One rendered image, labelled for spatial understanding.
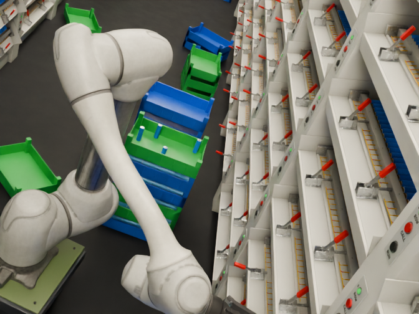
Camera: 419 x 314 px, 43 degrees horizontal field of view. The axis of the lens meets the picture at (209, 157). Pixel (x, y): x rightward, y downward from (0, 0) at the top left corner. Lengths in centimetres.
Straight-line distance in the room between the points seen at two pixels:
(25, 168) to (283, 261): 141
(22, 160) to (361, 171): 172
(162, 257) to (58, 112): 188
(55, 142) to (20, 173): 31
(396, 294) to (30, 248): 111
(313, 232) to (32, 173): 152
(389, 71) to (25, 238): 109
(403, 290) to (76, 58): 84
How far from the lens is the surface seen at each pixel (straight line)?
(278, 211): 158
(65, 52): 127
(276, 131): 196
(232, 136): 293
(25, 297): 176
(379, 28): 140
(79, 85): 125
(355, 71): 144
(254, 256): 169
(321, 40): 181
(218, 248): 222
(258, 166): 207
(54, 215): 165
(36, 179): 245
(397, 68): 122
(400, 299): 90
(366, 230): 102
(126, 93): 139
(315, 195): 137
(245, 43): 364
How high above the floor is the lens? 161
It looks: 33 degrees down
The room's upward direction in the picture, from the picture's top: 24 degrees clockwise
